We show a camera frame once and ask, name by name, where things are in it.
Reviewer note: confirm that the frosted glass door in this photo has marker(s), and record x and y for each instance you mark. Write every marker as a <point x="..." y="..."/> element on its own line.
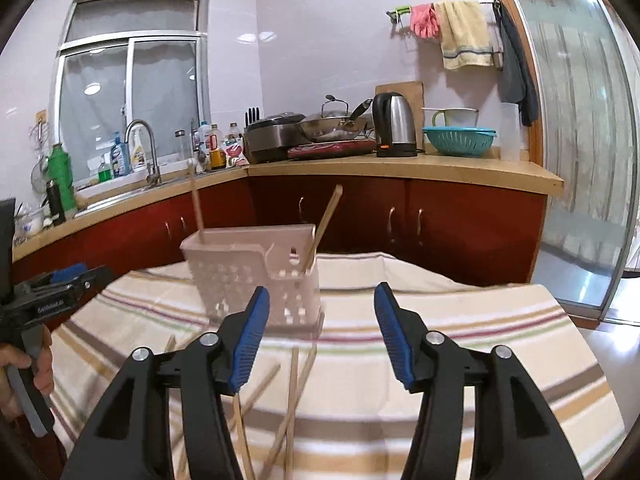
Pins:
<point x="575" y="135"/>

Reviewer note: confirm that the steel sink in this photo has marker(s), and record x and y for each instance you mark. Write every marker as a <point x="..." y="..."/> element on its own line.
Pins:
<point x="115" y="197"/>

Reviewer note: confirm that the blue detergent bottle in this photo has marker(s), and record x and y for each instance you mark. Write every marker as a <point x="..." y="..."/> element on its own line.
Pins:
<point x="119" y="157"/>

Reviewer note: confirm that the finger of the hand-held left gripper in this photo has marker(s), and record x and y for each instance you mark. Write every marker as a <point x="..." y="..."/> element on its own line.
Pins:
<point x="70" y="275"/>
<point x="75" y="292"/>

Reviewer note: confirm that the striped tablecloth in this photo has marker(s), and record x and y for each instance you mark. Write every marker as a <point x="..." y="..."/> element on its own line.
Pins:
<point x="350" y="410"/>

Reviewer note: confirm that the teal plastic colander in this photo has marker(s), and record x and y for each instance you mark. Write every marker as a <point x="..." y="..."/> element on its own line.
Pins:
<point x="457" y="142"/>

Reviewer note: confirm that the wooden cutting board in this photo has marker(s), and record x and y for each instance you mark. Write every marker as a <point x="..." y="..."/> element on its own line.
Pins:
<point x="412" y="92"/>

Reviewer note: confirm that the white plastic bottle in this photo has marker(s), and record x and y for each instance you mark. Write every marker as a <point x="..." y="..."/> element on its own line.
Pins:
<point x="204" y="135"/>

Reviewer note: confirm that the hanging metal strainer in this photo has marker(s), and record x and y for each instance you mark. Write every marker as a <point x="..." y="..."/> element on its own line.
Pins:
<point x="39" y="177"/>

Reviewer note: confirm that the white perforated utensil holder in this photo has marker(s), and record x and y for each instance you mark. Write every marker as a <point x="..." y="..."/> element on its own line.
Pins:
<point x="225" y="270"/>

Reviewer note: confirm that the yellow towel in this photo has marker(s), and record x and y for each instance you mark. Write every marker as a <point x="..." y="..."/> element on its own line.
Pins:
<point x="465" y="35"/>

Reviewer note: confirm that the green plastic bottle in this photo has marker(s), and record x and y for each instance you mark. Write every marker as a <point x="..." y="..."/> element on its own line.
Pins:
<point x="61" y="175"/>

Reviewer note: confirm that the wall towel rack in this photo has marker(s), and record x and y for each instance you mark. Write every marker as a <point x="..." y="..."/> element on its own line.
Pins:
<point x="400" y="12"/>

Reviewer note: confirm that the small green bottle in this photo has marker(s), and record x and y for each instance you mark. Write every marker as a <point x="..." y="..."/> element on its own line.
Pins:
<point x="105" y="172"/>

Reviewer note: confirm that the steel faucet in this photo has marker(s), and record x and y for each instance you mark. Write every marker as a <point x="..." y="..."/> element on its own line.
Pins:
<point x="150" y="150"/>

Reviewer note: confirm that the small white bowl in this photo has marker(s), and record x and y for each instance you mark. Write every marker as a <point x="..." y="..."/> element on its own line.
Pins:
<point x="32" y="222"/>

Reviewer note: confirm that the cooking oil bottle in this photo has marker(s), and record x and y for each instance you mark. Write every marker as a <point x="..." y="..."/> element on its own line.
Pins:
<point x="217" y="157"/>

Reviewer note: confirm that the red kitchen cabinet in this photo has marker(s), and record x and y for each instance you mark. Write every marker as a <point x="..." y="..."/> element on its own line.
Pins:
<point x="460" y="230"/>

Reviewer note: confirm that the grey cloth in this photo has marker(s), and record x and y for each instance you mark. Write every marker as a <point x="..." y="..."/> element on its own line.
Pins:
<point x="515" y="75"/>

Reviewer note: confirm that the red and white packet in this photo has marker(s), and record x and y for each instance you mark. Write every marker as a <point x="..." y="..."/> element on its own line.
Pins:
<point x="235" y="152"/>

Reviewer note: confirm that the person's left hand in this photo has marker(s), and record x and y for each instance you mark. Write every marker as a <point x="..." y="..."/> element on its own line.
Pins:
<point x="15" y="357"/>

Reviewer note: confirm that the white spray bottle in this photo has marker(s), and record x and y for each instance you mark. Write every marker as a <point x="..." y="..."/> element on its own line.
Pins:
<point x="138" y="152"/>

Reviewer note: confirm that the steel wok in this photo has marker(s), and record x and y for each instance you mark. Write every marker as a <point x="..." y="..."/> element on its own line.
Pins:
<point x="325" y="130"/>

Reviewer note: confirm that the red induction cooker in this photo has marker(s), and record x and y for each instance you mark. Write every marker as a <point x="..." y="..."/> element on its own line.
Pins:
<point x="330" y="150"/>

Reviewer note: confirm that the steel electric kettle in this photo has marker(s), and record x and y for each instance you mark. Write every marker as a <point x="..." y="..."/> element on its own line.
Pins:
<point x="397" y="120"/>

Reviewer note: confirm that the glass jar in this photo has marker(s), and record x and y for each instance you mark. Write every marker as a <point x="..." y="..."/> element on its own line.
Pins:
<point x="182" y="145"/>

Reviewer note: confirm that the translucent plastic container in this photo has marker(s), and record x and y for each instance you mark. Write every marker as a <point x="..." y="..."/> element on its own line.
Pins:
<point x="510" y="132"/>

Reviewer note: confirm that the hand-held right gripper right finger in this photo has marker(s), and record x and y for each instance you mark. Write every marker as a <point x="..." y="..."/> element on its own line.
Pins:
<point x="392" y="340"/>

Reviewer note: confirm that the pink rubber gloves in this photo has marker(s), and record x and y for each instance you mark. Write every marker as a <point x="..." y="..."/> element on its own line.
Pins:
<point x="424" y="20"/>

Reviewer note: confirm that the steel rice cooker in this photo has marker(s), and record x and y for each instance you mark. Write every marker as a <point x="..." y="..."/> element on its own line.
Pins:
<point x="270" y="140"/>

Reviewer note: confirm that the black bottle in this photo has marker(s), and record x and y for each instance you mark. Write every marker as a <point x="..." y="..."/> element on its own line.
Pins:
<point x="55" y="205"/>

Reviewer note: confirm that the wall hook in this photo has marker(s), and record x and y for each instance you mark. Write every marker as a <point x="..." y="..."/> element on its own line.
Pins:
<point x="42" y="119"/>

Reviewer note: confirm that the sliding window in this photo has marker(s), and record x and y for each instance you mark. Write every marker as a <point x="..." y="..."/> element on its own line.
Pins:
<point x="100" y="90"/>

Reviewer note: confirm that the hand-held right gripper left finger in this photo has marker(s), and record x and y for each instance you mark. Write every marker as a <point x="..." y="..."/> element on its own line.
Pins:
<point x="247" y="345"/>

